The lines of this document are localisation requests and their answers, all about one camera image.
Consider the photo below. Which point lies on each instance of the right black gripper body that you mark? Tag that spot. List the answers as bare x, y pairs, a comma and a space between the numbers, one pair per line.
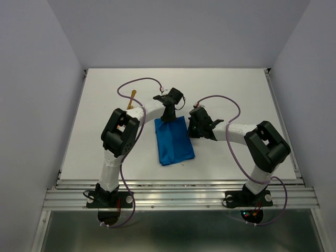
194, 130

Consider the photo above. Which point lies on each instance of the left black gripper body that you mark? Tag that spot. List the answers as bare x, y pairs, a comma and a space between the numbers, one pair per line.
167, 117

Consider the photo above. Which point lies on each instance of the blue cloth napkin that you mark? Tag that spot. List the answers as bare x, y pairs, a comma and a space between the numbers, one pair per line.
173, 144

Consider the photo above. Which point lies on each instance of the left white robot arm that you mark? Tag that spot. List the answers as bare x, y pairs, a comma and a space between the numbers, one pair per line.
121, 133

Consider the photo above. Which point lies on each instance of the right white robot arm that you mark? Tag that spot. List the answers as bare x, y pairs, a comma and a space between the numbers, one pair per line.
267, 147

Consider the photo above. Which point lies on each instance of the gold knife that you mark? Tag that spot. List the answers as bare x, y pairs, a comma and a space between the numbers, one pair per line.
130, 106

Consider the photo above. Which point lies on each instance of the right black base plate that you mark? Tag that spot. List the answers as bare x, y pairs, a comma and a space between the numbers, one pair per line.
246, 199

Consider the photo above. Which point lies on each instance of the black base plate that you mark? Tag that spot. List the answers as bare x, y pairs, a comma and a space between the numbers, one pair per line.
246, 199
117, 200

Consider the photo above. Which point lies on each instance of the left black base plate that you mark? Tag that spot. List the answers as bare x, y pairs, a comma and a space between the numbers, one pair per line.
117, 200

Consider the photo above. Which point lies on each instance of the aluminium rail frame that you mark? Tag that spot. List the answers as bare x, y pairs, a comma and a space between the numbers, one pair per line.
184, 216

